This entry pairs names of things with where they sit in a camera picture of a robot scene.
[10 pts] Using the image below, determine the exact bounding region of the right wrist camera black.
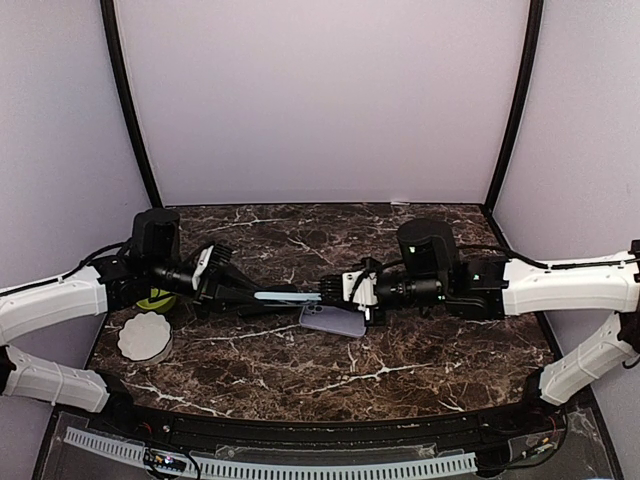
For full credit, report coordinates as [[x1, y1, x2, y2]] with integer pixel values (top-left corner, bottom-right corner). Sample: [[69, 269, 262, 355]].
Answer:
[[319, 257, 382, 310]]

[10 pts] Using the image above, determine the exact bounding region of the black right frame post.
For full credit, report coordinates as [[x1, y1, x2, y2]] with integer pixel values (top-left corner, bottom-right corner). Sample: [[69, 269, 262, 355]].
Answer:
[[484, 0, 545, 214]]

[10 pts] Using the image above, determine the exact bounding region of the white slotted cable duct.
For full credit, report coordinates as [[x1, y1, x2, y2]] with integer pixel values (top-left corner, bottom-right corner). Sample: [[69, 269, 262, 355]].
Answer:
[[63, 427, 478, 479]]

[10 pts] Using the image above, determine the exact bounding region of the small circuit board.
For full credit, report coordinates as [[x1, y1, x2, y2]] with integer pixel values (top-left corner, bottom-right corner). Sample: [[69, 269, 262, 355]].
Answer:
[[143, 449, 187, 473]]

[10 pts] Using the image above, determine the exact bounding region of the black frame post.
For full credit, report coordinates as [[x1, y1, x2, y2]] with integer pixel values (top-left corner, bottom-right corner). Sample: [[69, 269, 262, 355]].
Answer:
[[99, 0, 163, 207], [484, 0, 545, 214]]

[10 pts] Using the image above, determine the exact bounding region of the white silicone phone case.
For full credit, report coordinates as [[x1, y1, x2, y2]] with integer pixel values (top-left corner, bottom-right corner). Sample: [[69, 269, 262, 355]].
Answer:
[[299, 305, 367, 338]]

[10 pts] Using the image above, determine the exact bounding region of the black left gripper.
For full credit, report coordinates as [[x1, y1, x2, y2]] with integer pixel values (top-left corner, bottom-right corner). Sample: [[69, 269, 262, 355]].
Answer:
[[147, 256, 267, 321]]

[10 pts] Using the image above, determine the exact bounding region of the black smartphone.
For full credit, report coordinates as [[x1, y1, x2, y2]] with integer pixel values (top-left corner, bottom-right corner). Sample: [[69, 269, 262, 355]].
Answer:
[[261, 284, 299, 315]]

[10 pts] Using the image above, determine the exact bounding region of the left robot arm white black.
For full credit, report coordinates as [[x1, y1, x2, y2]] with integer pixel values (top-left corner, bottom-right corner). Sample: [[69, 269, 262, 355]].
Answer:
[[1, 208, 260, 436]]

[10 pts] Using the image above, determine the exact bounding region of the black left frame post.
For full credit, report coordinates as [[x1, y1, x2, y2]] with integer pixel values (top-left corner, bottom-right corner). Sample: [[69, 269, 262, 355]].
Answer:
[[99, 0, 163, 207]]

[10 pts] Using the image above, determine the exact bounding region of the black table edge rail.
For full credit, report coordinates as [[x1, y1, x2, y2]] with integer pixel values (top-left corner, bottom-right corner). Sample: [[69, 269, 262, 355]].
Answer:
[[49, 384, 601, 456]]

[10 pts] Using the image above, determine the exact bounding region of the white fluted bowl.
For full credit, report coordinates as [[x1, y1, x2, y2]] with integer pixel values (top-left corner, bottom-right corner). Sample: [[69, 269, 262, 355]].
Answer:
[[117, 311, 173, 365]]

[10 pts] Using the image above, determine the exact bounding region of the green bowl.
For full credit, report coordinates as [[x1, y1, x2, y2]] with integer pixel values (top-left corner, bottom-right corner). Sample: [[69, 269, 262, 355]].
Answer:
[[136, 290, 177, 314]]

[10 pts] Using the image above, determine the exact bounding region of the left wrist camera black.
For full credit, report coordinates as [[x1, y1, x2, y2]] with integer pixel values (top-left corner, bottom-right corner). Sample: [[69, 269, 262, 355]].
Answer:
[[191, 243, 233, 290]]

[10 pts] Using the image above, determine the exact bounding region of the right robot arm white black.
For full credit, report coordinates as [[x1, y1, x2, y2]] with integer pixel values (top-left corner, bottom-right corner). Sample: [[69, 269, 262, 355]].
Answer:
[[341, 218, 639, 434]]

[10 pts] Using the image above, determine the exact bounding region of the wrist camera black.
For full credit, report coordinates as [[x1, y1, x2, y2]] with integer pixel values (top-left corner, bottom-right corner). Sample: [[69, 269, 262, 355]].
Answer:
[[191, 243, 233, 290], [319, 257, 382, 310]]

